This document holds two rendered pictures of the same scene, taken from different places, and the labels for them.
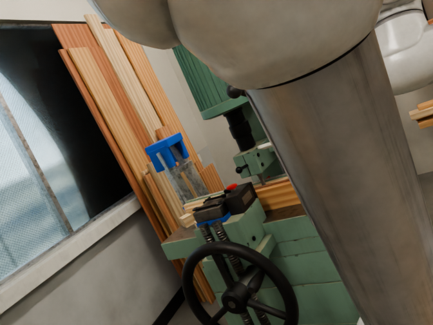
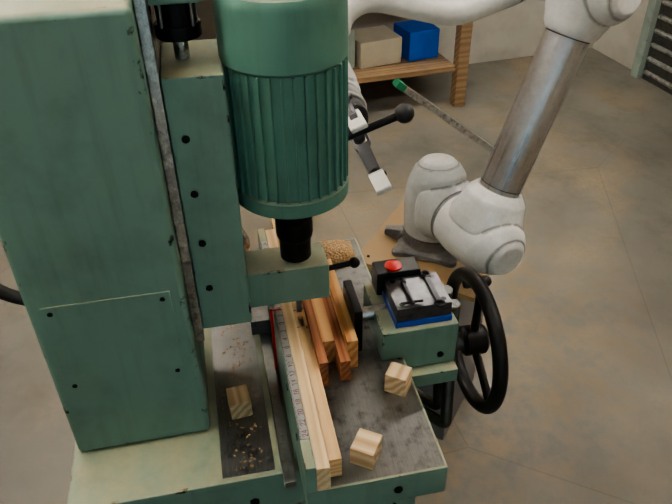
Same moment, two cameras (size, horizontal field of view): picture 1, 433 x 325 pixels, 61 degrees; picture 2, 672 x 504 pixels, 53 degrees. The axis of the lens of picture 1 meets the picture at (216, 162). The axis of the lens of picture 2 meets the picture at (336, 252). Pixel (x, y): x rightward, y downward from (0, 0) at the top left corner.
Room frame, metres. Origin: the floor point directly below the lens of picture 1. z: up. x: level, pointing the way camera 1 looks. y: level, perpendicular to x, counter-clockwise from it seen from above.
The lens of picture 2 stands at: (1.66, 0.59, 1.74)
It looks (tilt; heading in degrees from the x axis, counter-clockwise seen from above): 36 degrees down; 226
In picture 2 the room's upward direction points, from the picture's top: 1 degrees counter-clockwise
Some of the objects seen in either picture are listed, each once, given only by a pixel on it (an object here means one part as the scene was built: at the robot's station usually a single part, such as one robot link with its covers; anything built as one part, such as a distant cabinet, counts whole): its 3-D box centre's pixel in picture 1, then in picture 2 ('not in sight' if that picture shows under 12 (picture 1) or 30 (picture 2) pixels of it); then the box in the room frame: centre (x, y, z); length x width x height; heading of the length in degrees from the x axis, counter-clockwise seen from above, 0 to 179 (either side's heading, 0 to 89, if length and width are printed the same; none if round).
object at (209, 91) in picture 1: (210, 59); (286, 97); (1.08, -0.10, 1.35); 0.18 x 0.18 x 0.31
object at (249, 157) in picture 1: (257, 159); (285, 277); (1.09, -0.12, 1.03); 0.14 x 0.07 x 0.09; 147
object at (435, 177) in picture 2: not in sight; (436, 195); (0.38, -0.33, 0.78); 0.18 x 0.16 x 0.22; 72
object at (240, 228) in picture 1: (232, 228); (408, 321); (0.94, 0.03, 0.91); 0.15 x 0.14 x 0.09; 57
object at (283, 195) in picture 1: (259, 200); (338, 310); (1.01, -0.07, 0.93); 0.23 x 0.02 x 0.06; 57
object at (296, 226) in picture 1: (251, 227); (362, 346); (1.01, -0.02, 0.87); 0.61 x 0.30 x 0.06; 57
